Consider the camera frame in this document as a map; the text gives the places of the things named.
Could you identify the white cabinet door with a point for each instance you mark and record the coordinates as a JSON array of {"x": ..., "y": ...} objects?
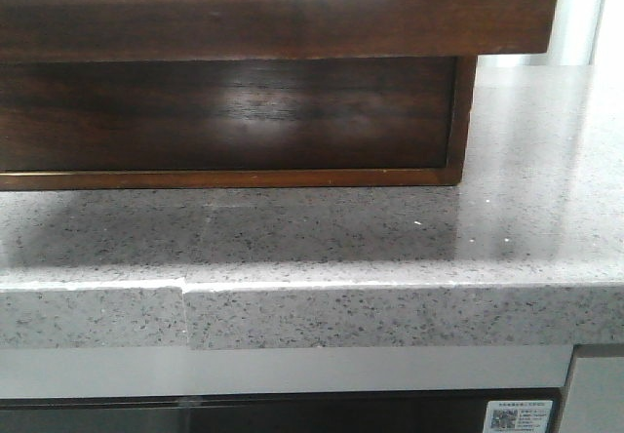
[{"x": 594, "y": 390}]

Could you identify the dark wooden drawer cabinet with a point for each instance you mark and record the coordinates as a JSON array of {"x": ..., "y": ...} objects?
[{"x": 458, "y": 121}]

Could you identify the white QR code sticker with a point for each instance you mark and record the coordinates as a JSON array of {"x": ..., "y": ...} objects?
[{"x": 524, "y": 416}]

